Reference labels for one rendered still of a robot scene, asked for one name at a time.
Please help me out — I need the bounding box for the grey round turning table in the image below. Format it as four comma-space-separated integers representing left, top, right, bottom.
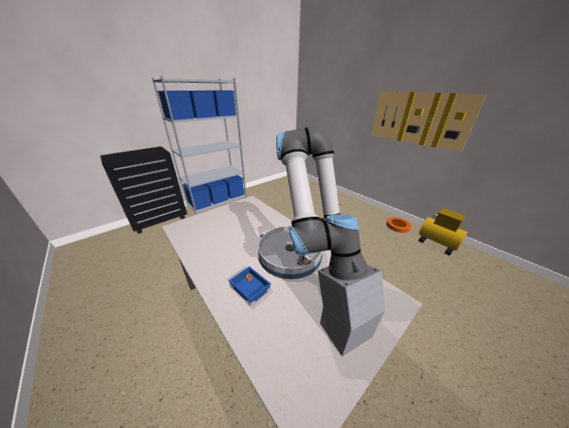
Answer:
258, 226, 322, 279

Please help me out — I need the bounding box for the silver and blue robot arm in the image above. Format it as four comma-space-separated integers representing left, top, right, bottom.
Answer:
276, 127, 368, 280

